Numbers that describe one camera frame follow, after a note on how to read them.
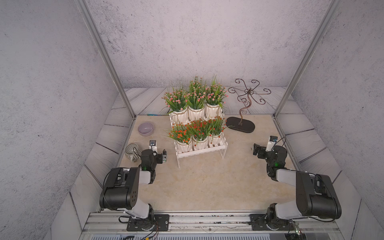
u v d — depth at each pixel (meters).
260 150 0.83
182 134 0.75
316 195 0.44
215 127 0.79
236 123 1.14
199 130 0.75
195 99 0.70
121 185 0.51
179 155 0.83
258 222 0.73
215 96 0.72
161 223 0.73
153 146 0.81
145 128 1.09
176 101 0.69
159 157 0.85
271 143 0.80
